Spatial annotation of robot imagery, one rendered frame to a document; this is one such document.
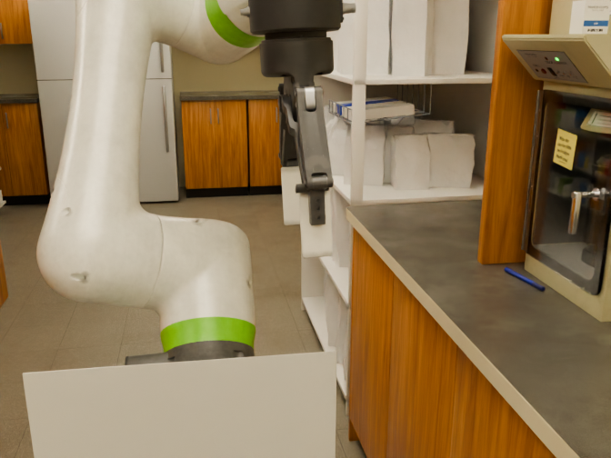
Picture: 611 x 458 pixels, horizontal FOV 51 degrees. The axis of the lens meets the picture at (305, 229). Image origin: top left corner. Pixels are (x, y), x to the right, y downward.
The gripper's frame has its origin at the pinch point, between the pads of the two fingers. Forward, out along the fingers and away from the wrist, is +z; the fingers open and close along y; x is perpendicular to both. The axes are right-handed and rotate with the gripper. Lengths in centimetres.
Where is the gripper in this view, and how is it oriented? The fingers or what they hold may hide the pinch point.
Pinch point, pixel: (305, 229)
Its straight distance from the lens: 70.3
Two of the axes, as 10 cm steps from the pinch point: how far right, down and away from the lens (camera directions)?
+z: 0.5, 9.7, 2.6
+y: -1.6, -2.5, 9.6
